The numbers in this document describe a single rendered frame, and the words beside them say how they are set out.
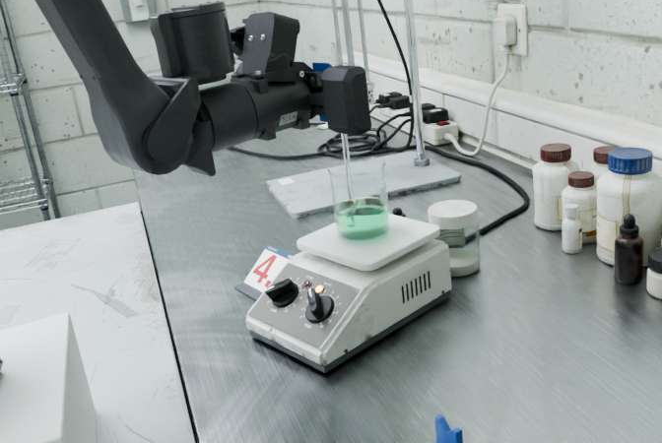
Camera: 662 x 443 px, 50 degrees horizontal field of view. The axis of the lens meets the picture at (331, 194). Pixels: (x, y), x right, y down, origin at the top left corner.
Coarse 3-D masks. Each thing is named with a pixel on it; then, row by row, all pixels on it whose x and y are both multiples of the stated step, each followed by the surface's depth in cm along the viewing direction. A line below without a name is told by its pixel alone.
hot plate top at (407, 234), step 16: (400, 224) 80; (416, 224) 79; (432, 224) 79; (304, 240) 79; (320, 240) 78; (336, 240) 78; (384, 240) 76; (400, 240) 76; (416, 240) 75; (320, 256) 76; (336, 256) 74; (352, 256) 73; (368, 256) 73; (384, 256) 72; (400, 256) 74
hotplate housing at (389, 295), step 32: (416, 256) 76; (448, 256) 79; (384, 288) 72; (416, 288) 76; (448, 288) 80; (256, 320) 76; (352, 320) 70; (384, 320) 73; (288, 352) 73; (320, 352) 68; (352, 352) 71
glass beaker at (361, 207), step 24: (336, 168) 78; (360, 168) 79; (384, 168) 76; (336, 192) 75; (360, 192) 74; (384, 192) 76; (336, 216) 77; (360, 216) 75; (384, 216) 76; (360, 240) 76
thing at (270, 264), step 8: (264, 256) 91; (272, 256) 90; (280, 256) 89; (256, 264) 91; (264, 264) 90; (272, 264) 89; (280, 264) 88; (256, 272) 90; (264, 272) 89; (272, 272) 88; (256, 280) 89; (264, 280) 88; (272, 280) 87
